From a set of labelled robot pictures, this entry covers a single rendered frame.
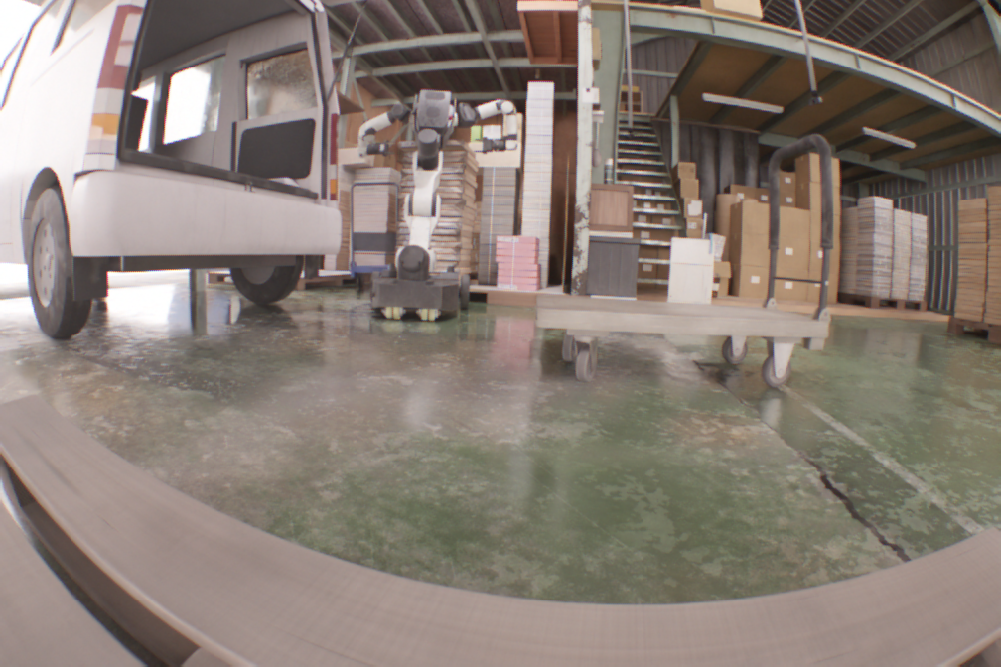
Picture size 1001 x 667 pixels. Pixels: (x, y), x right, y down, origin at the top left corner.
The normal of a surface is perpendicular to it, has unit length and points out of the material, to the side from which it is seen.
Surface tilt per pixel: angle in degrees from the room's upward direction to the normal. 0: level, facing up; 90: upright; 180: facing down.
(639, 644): 0
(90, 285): 90
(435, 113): 78
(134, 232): 95
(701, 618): 0
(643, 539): 0
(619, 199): 90
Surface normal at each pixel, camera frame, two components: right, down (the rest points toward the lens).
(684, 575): 0.05, -1.00
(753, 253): -0.13, 0.08
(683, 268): -0.45, 0.05
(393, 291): 0.11, 0.09
